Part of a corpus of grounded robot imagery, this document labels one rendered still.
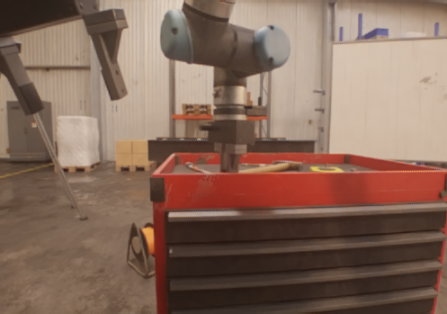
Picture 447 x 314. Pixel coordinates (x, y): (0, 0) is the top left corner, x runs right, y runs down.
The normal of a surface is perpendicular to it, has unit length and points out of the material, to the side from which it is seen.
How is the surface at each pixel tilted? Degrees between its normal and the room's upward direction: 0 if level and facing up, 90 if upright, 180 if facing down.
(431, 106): 90
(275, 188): 90
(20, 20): 113
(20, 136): 90
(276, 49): 90
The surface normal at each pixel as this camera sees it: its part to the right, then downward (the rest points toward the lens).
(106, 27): -0.05, 0.49
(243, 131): 0.49, 0.10
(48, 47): 0.11, 0.11
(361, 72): -0.32, 0.10
